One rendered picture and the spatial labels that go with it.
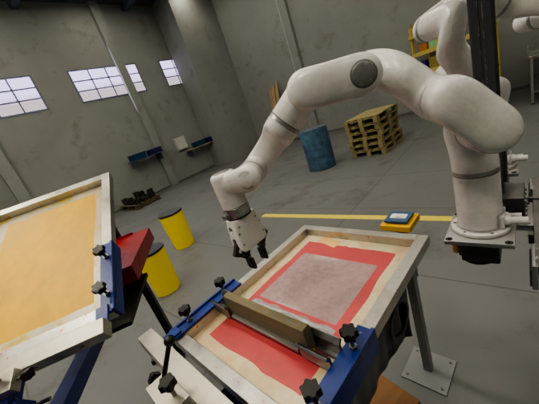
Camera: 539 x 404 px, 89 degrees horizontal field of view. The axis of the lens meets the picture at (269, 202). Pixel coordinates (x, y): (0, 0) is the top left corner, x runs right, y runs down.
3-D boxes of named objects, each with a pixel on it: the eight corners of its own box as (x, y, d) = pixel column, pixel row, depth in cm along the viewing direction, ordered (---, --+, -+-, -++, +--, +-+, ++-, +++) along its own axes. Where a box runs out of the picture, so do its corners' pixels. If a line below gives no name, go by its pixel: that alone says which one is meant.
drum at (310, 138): (304, 173, 634) (292, 134, 606) (318, 163, 672) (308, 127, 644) (327, 171, 588) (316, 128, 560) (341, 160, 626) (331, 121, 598)
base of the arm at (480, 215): (528, 215, 69) (526, 157, 65) (528, 242, 61) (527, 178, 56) (455, 215, 80) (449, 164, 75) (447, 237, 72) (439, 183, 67)
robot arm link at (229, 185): (260, 155, 77) (253, 163, 68) (273, 189, 80) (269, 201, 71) (212, 171, 80) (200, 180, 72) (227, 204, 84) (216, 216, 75)
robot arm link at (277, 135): (299, 132, 65) (253, 199, 73) (301, 127, 77) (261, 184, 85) (269, 111, 64) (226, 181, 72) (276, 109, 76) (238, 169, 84)
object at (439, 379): (414, 346, 168) (384, 207, 139) (456, 361, 152) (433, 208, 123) (401, 376, 154) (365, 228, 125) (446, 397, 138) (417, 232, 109)
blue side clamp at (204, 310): (238, 291, 115) (233, 277, 113) (246, 294, 111) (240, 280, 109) (176, 345, 97) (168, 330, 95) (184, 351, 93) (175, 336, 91)
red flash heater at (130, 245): (90, 266, 190) (81, 252, 186) (155, 240, 198) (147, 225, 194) (46, 322, 133) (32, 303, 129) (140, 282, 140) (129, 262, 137)
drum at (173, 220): (200, 240, 455) (185, 206, 436) (180, 252, 431) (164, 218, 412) (188, 237, 484) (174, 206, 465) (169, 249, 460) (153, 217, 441)
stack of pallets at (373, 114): (370, 143, 691) (363, 111, 666) (403, 138, 635) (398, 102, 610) (350, 159, 617) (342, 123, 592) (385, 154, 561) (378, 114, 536)
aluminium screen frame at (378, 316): (305, 231, 144) (304, 224, 142) (430, 244, 101) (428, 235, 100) (176, 345, 95) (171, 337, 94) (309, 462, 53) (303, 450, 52)
